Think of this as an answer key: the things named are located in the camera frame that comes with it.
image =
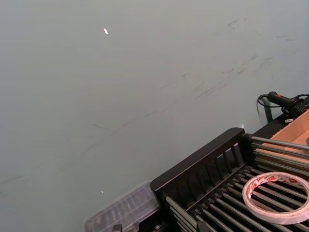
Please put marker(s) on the plain pale wall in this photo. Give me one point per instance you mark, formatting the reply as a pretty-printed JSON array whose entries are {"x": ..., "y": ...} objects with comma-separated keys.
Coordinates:
[{"x": 96, "y": 96}]

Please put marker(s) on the clear plastic case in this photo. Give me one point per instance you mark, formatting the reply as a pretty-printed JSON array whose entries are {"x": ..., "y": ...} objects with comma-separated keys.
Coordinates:
[{"x": 123, "y": 207}]

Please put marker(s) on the black rack with steel bars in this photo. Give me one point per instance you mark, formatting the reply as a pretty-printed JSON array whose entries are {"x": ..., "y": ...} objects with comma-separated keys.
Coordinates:
[{"x": 207, "y": 169}]

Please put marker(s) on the roll of white tape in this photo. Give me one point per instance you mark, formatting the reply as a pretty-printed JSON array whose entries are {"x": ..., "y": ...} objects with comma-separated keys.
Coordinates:
[{"x": 265, "y": 212}]

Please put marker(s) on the shallow brown cardboard tray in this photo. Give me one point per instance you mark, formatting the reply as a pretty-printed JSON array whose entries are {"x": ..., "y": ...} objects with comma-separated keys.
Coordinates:
[{"x": 293, "y": 130}]

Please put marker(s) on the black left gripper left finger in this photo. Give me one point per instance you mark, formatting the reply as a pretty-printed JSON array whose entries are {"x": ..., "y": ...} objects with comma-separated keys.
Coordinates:
[{"x": 117, "y": 228}]

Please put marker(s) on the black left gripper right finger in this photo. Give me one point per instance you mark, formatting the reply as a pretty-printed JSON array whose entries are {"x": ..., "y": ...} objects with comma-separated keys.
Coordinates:
[{"x": 202, "y": 227}]

